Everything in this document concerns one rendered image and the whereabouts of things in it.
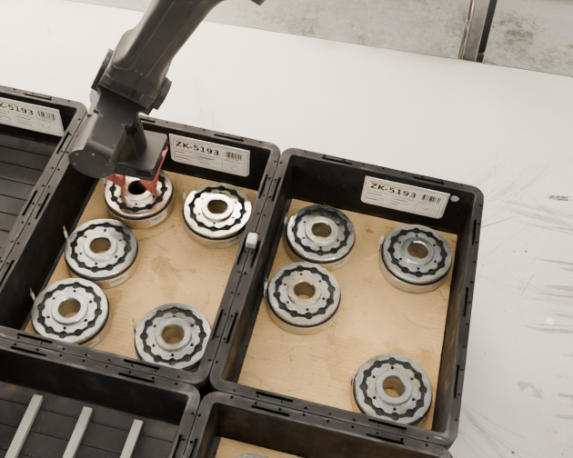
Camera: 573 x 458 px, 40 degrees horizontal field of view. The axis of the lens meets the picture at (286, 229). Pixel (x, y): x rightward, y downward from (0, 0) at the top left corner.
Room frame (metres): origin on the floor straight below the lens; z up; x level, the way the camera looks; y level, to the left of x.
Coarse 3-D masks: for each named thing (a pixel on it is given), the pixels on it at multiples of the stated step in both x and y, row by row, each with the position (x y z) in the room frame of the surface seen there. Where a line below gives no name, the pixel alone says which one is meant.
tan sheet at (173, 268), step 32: (96, 192) 0.75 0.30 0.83; (256, 192) 0.77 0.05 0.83; (160, 224) 0.70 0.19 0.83; (64, 256) 0.62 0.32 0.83; (160, 256) 0.64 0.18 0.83; (192, 256) 0.64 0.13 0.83; (224, 256) 0.65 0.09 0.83; (128, 288) 0.58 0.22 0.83; (160, 288) 0.58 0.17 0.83; (192, 288) 0.59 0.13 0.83; (224, 288) 0.59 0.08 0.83; (128, 320) 0.53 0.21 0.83; (128, 352) 0.48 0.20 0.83
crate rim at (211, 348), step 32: (160, 128) 0.80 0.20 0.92; (192, 128) 0.80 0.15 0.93; (64, 160) 0.72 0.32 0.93; (32, 224) 0.60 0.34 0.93; (256, 224) 0.64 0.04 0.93; (0, 288) 0.50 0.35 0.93; (224, 320) 0.49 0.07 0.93; (64, 352) 0.42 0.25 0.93; (96, 352) 0.43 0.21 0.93; (192, 384) 0.40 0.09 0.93
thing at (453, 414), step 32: (288, 160) 0.76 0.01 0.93; (320, 160) 0.77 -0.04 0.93; (352, 160) 0.77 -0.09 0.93; (480, 192) 0.73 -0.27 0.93; (480, 224) 0.67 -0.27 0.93; (256, 256) 0.59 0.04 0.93; (224, 352) 0.44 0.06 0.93; (224, 384) 0.40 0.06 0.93; (352, 416) 0.37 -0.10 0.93; (448, 416) 0.39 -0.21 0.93; (448, 448) 0.35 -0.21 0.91
